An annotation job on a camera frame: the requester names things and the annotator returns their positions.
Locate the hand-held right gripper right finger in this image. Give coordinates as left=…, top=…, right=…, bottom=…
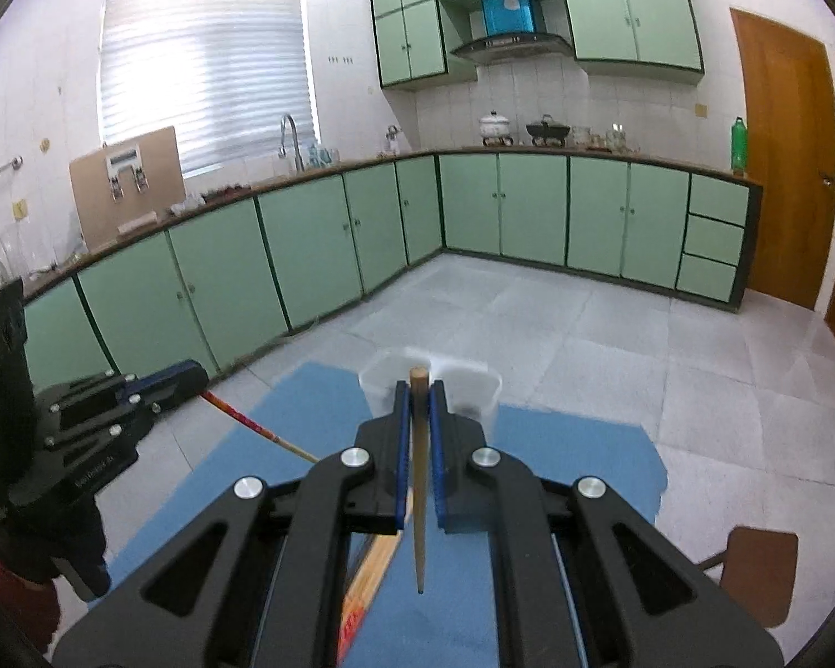
left=429, top=380, right=787, bottom=668

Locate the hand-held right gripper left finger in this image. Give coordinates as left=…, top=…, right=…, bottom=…
left=52, top=380, right=415, bottom=668

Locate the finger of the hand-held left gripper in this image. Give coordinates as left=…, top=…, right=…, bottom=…
left=40, top=360, right=211, bottom=455
left=37, top=373, right=159, bottom=427

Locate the plain wooden chopstick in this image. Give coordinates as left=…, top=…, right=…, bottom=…
left=409, top=365, right=433, bottom=597

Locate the translucent plastic container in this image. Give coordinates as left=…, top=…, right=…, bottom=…
left=358, top=346, right=504, bottom=448

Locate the red orange patterned chopstick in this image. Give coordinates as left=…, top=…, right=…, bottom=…
left=335, top=487, right=413, bottom=668
left=200, top=390, right=321, bottom=466

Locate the person's left forearm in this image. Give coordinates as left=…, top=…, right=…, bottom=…
left=0, top=532, right=61, bottom=656

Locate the green base cabinet run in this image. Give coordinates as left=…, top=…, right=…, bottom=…
left=437, top=149, right=692, bottom=288
left=19, top=153, right=445, bottom=392

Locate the blue table mat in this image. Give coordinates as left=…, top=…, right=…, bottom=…
left=104, top=360, right=670, bottom=668

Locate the wooden board with metal clasps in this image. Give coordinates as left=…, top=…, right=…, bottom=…
left=68, top=126, right=186, bottom=253

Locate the curved metal faucet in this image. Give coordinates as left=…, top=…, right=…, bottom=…
left=279, top=113, right=308, bottom=175

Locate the white window blind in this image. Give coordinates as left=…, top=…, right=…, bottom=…
left=99, top=0, right=321, bottom=179

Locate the white lidded pot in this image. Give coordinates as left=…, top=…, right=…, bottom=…
left=478, top=110, right=513, bottom=148

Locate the brown wooden stool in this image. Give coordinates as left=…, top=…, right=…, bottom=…
left=696, top=527, right=800, bottom=629

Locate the black wok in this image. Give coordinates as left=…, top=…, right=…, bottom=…
left=524, top=115, right=572, bottom=148

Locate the green drawer unit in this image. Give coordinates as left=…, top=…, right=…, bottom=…
left=675, top=170, right=765, bottom=315

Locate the green plastic bottle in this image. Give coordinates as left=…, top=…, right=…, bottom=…
left=730, top=116, right=750, bottom=177

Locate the range hood with blue film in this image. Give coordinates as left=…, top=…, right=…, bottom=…
left=448, top=0, right=576, bottom=66

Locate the brown wooden door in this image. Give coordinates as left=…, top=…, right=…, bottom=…
left=728, top=7, right=835, bottom=311

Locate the green wall cabinet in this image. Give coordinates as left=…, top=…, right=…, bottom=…
left=552, top=0, right=706, bottom=89
left=368, top=0, right=489, bottom=91

